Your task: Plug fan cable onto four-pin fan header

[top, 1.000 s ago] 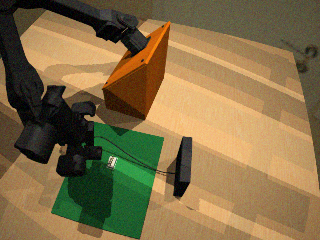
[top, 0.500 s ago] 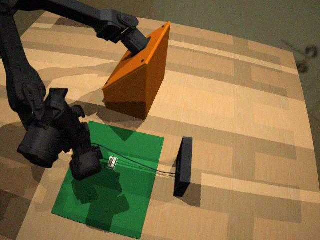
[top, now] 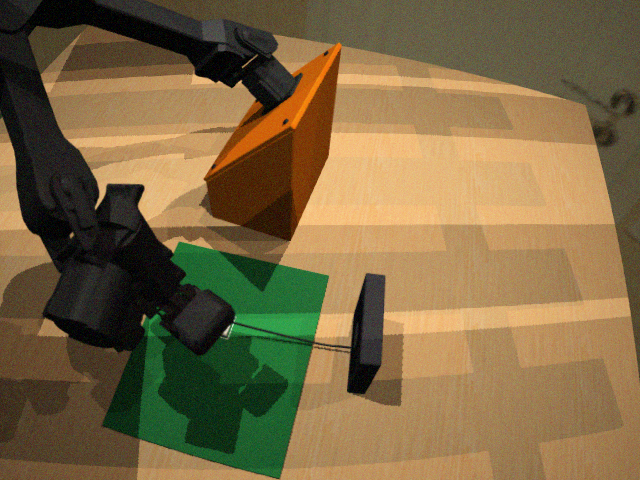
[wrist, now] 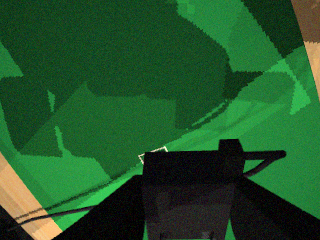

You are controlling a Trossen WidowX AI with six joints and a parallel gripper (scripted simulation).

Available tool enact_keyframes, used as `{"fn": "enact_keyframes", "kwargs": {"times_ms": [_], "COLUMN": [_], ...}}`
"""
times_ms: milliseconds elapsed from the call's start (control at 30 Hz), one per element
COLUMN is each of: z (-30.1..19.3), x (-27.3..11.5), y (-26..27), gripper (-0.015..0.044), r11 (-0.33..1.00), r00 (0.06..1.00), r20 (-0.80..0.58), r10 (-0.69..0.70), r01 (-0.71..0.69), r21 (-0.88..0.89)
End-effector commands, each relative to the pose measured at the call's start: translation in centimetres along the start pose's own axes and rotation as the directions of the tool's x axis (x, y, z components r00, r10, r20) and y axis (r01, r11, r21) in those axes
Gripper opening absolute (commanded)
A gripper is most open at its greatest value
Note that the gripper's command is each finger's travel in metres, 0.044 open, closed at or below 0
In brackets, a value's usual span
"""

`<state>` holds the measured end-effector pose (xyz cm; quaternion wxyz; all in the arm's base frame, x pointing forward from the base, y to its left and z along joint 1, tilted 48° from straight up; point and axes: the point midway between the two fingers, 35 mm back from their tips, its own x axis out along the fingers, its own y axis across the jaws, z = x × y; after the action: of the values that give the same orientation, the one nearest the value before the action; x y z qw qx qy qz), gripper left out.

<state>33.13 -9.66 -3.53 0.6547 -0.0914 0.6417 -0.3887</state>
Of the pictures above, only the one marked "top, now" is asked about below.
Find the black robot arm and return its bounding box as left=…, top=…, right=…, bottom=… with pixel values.
left=0, top=0, right=304, bottom=353

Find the green circuit board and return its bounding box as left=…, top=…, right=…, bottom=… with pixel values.
left=103, top=241, right=329, bottom=479

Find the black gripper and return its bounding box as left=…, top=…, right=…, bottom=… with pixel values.
left=132, top=240, right=236, bottom=356

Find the black square panel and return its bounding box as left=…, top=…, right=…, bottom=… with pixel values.
left=347, top=273, right=385, bottom=394

